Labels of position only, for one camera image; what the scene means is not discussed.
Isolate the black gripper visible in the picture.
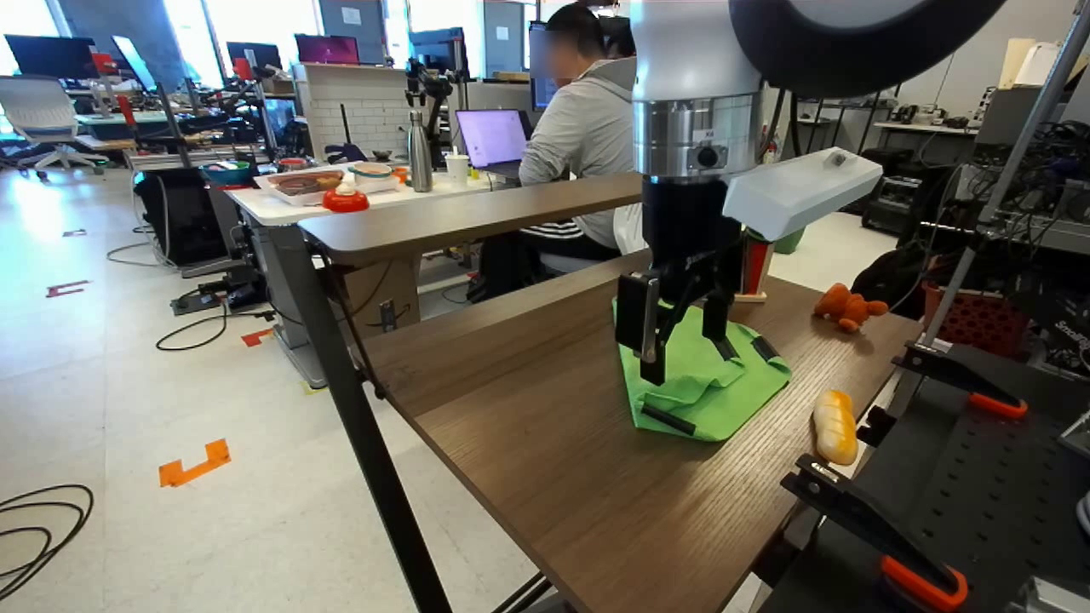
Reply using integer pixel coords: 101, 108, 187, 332
612, 171, 748, 387

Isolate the green cloth towel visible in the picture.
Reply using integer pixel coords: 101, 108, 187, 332
612, 304, 796, 447

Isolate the red cup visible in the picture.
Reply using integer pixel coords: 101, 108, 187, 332
735, 236, 778, 305

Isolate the orange plush toy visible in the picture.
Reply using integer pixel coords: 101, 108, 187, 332
812, 278, 894, 337

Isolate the yellow toy bread loaf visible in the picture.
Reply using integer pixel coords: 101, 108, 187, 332
806, 384, 863, 471

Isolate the seated person grey hoodie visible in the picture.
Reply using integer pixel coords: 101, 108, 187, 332
467, 0, 642, 305

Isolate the open laptop purple screen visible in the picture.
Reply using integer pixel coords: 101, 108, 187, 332
449, 107, 536, 174

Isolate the red plastic crate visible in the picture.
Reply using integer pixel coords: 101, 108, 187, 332
924, 278, 1037, 360

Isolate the silver metal bottle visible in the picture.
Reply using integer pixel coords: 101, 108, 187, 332
402, 107, 439, 197

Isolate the black metal table leg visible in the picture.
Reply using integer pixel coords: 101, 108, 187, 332
270, 242, 461, 613

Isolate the grey metal stand pole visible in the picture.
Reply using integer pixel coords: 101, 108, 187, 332
908, 0, 1090, 351

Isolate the orange bowl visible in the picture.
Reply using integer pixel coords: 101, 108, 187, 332
317, 185, 375, 218

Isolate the black perforated board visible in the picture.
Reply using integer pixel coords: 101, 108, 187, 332
755, 360, 1090, 613

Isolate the white office desk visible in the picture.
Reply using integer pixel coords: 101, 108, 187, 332
226, 166, 495, 393

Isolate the orange floor tape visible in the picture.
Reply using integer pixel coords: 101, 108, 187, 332
154, 435, 236, 493

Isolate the white office chair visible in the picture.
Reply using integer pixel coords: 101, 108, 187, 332
0, 71, 120, 181

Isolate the white wrist camera cover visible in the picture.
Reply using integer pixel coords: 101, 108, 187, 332
718, 143, 888, 244

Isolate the black clamp orange handle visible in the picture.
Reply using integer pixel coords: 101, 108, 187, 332
896, 339, 1037, 424
778, 451, 973, 613

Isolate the black floor cable loop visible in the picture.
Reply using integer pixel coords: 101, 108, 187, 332
0, 481, 98, 606

